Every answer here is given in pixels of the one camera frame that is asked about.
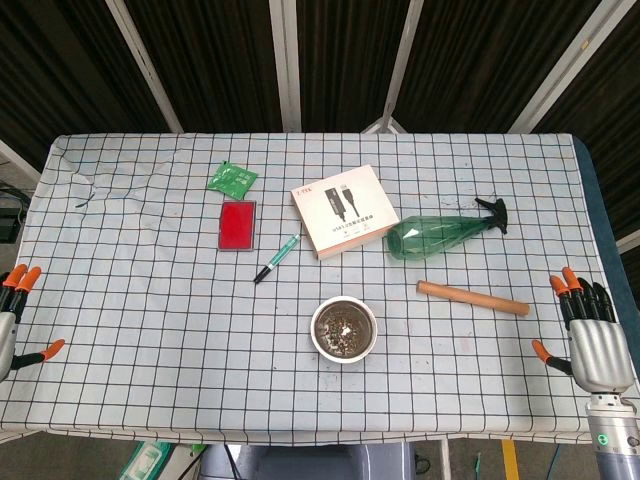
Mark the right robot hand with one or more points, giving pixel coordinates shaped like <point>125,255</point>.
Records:
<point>597,350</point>

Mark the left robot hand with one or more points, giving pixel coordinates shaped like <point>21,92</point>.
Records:
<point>6,330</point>

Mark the wooden stick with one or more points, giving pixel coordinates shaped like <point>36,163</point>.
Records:
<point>472,298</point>

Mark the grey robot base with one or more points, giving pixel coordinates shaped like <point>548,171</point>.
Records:
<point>310,462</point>

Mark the white bowl with debris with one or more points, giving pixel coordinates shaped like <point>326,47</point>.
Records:
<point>316,345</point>

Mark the checkered tablecloth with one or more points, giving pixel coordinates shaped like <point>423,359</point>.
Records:
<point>150,325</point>

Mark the green and white package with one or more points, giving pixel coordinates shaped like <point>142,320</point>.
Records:
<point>150,462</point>

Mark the green plastic spray bottle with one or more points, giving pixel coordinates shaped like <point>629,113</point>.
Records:
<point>430,237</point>

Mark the red ink pad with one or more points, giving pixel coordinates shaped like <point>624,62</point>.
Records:
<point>237,226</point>

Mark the crushed spice grains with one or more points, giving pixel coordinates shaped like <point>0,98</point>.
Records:
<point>335,325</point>

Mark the green foil sachet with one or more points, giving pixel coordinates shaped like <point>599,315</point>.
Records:
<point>232,180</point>

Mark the green marker pen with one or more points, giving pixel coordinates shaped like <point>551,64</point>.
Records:
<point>277,257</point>

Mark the white frame post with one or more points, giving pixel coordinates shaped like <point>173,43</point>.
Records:
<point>565,70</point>
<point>395,70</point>
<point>286,65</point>
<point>145,70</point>

